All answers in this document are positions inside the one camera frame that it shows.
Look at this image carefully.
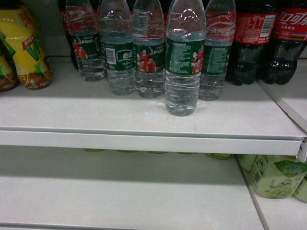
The barcode label water bottle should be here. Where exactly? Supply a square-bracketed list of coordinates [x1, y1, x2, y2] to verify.
[98, 0, 135, 95]

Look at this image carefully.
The far left water bottle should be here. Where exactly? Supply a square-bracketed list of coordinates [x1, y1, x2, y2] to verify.
[66, 0, 105, 82]

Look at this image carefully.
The green drink bottle right edge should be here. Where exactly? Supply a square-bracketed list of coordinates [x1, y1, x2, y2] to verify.
[293, 176, 307, 203]

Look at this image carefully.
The white lower shelf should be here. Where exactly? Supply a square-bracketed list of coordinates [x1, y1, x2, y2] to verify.
[0, 154, 307, 230]

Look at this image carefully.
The green grape drink bottle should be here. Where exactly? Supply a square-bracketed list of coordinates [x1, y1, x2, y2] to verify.
[249, 155, 307, 199]

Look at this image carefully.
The red team label water bottle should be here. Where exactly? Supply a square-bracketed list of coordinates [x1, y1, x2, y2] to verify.
[132, 0, 165, 98]

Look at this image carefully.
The yellow lemon tea bottle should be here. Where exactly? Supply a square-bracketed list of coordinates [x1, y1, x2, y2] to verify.
[0, 0, 51, 90]

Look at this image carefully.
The cola bottle red label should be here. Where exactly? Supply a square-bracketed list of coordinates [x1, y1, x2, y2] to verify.
[225, 0, 277, 86]

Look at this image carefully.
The left edge lemon tea bottle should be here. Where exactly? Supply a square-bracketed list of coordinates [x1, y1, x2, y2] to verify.
[0, 32, 18, 92]

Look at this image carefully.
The cola bottle olympic label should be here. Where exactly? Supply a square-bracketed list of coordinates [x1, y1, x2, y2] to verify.
[262, 0, 307, 85]

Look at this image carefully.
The water bottle green label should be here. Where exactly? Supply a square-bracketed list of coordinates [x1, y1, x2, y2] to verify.
[165, 0, 205, 116]
[199, 0, 236, 101]

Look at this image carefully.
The white metal shelf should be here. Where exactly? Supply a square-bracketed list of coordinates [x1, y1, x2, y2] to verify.
[0, 58, 307, 161]

